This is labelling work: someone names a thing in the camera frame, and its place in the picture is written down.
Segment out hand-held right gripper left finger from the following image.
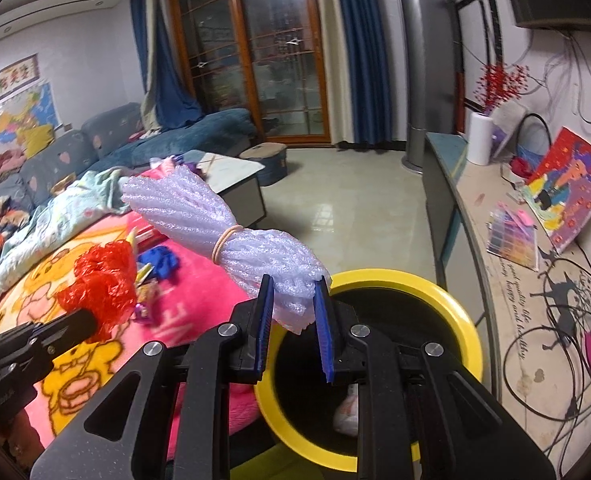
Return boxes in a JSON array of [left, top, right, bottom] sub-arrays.
[[30, 274, 276, 480]]

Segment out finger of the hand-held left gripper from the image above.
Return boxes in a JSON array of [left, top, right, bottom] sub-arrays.
[[28, 309, 100, 361]]

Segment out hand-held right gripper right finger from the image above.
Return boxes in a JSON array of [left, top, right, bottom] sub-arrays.
[[314, 277, 559, 480]]

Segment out red plastic bag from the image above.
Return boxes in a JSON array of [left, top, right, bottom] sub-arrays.
[[55, 240, 140, 343]]

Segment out white foam net bundle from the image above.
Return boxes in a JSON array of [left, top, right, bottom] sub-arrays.
[[121, 167, 332, 337]]

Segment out blue bag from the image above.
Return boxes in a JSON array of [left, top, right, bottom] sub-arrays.
[[138, 245, 181, 281]]

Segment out yellow rimmed black trash bin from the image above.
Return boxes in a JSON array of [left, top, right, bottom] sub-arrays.
[[252, 269, 485, 476]]

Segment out pink printed blanket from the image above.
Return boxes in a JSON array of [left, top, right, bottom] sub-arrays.
[[0, 170, 276, 461]]

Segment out colourful candy wrapper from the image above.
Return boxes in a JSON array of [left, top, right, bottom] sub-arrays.
[[134, 262, 159, 295]]

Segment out light blue printed quilt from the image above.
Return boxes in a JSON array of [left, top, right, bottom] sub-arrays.
[[0, 167, 143, 301]]

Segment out white top coffee table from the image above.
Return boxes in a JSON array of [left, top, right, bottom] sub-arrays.
[[150, 152, 267, 231]]

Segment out long television cabinet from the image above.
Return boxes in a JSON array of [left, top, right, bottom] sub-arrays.
[[420, 132, 591, 476]]

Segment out blue patterned sofa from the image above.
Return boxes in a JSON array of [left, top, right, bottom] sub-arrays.
[[0, 102, 261, 271]]

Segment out white paper towel roll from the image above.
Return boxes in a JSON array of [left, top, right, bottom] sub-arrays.
[[468, 111, 494, 166]]

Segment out blue curtain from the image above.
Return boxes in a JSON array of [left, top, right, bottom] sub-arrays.
[[128, 0, 204, 132], [320, 0, 409, 147]]

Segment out grey tower air conditioner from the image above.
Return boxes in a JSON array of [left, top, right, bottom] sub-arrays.
[[393, 0, 439, 174]]

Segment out wooden glass sliding door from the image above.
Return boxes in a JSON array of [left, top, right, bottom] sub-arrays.
[[168, 0, 337, 144]]

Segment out colourful picture book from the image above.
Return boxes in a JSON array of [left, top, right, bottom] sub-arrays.
[[523, 127, 591, 254]]

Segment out red artificial flowers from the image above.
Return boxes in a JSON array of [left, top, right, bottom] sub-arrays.
[[475, 62, 532, 112]]

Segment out wall map poster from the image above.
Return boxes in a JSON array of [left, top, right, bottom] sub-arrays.
[[0, 80, 59, 176]]

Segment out black cable tangle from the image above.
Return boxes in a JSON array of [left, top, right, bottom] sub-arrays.
[[505, 247, 591, 421]]

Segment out framed embroidered wall hanging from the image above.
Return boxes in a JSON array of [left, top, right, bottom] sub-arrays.
[[0, 54, 40, 106]]

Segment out blue basket with handle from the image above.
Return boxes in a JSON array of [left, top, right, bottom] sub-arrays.
[[513, 112, 552, 172]]

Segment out black wall frame decoration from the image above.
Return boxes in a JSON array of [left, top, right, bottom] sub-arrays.
[[445, 0, 507, 111]]

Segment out hanging wall cables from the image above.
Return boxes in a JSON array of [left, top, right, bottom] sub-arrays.
[[525, 30, 591, 131]]

